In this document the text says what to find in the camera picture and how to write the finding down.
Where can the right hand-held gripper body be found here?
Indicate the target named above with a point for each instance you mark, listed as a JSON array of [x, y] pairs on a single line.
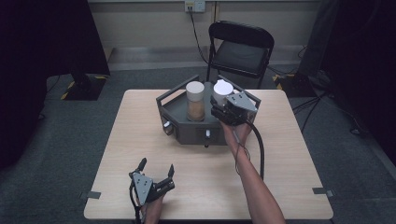
[[241, 104]]

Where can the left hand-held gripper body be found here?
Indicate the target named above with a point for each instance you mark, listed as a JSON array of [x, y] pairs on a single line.
[[144, 188]]

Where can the white round jar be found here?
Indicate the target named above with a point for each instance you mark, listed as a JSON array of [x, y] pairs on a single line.
[[223, 88]]

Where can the gray hexagonal rack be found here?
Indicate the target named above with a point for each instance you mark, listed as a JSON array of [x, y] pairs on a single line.
[[186, 130]]

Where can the person's left hand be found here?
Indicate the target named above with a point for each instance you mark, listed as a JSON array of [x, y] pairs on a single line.
[[152, 208]]

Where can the person's right hand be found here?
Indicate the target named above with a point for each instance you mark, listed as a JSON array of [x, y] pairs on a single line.
[[238, 133]]

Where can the glass jar with white lid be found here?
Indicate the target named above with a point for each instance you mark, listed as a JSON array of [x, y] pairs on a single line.
[[195, 102]]

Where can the black folding chair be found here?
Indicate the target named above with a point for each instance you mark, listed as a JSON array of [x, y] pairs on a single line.
[[239, 53]]

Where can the black stand base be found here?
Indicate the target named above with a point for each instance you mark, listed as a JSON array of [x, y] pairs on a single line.
[[295, 85], [84, 88]]

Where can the dark curtain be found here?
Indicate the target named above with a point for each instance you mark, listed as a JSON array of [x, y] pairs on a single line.
[[37, 62], [358, 62]]

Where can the gray metal table bracket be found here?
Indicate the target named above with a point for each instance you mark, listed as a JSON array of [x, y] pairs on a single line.
[[322, 191], [91, 195]]

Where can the white wall socket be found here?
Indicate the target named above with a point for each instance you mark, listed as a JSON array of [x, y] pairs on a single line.
[[195, 5]]

